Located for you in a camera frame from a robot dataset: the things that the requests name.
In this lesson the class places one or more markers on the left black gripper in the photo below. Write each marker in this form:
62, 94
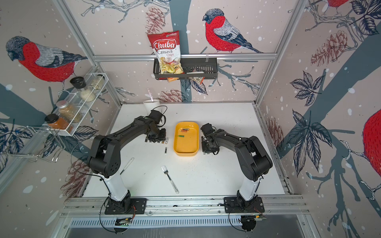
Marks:
162, 137

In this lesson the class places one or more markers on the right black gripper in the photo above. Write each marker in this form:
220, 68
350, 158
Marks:
204, 150

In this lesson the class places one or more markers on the yellow plastic storage box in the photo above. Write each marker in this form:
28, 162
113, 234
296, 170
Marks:
188, 145

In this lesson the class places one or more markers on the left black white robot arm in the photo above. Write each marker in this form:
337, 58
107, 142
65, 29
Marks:
105, 157

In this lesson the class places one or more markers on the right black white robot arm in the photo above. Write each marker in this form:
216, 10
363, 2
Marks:
254, 163

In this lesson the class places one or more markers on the white ceramic cup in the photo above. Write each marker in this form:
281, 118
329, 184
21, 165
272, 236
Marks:
151, 105

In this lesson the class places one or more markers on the silver metal fork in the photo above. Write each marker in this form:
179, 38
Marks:
165, 171

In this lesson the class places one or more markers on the small clear spice jar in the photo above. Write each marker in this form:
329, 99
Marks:
98, 82

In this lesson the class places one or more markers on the red cassava chips bag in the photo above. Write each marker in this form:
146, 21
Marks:
166, 47

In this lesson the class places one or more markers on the clear acrylic spice rack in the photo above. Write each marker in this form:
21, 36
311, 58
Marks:
84, 107

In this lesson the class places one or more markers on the silver lid spice jar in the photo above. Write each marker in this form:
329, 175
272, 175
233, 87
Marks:
69, 112

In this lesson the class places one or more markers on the red spice jar black lid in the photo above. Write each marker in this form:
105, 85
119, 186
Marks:
57, 122

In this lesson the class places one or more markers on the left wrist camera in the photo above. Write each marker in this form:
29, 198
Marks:
156, 116

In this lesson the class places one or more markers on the silver spoon white handle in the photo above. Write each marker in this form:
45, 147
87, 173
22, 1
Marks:
127, 165

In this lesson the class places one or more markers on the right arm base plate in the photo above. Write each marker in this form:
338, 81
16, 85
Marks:
239, 205

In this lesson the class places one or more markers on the black wall basket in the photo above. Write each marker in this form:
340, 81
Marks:
192, 67

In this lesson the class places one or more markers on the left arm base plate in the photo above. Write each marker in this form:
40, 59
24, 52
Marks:
137, 206

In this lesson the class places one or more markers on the wire rack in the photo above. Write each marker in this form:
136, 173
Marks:
32, 143

